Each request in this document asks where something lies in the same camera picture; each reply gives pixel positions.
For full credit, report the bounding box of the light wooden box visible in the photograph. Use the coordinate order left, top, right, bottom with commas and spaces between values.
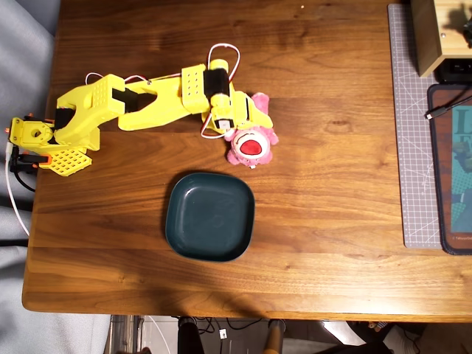
411, 0, 472, 78

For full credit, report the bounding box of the thin white floor cable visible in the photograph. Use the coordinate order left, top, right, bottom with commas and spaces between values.
147, 316, 173, 354

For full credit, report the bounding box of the dark teal square plate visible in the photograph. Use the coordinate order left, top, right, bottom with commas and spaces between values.
164, 172, 256, 263

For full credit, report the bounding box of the yellow gripper black servo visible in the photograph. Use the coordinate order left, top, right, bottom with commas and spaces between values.
201, 83, 274, 139

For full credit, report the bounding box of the black device under box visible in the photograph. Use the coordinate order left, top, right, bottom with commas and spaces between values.
434, 58, 472, 84

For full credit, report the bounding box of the pink strawberry bear plush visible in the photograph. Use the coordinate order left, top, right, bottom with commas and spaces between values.
223, 91, 280, 170

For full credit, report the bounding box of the grey cutting mat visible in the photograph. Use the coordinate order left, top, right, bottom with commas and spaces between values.
386, 3, 443, 249

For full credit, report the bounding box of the black table leg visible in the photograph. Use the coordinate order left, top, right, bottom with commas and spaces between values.
177, 316, 206, 354

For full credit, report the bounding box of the white power cable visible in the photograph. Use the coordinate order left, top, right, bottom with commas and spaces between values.
4, 142, 30, 237

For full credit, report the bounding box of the red white servo wire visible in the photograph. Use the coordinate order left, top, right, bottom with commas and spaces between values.
207, 43, 242, 86
85, 72, 150, 86
200, 110, 226, 140

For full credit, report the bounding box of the printed dark mouse pad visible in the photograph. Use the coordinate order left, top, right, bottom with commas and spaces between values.
427, 83, 472, 256

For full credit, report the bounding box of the orange black table clamp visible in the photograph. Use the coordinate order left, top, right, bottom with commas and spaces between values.
10, 145, 52, 174

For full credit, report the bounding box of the black floor cable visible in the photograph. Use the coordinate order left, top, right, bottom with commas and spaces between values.
195, 316, 263, 335

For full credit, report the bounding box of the metal frame under table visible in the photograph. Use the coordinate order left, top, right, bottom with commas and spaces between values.
106, 315, 145, 354

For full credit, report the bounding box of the yellow perforated robot base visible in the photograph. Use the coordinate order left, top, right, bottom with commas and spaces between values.
9, 116, 93, 178

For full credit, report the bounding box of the black base cable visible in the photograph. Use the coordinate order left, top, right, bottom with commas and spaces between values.
10, 167, 37, 192

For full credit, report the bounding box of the black usb cable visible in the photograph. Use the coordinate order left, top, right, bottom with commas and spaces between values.
424, 95, 472, 121

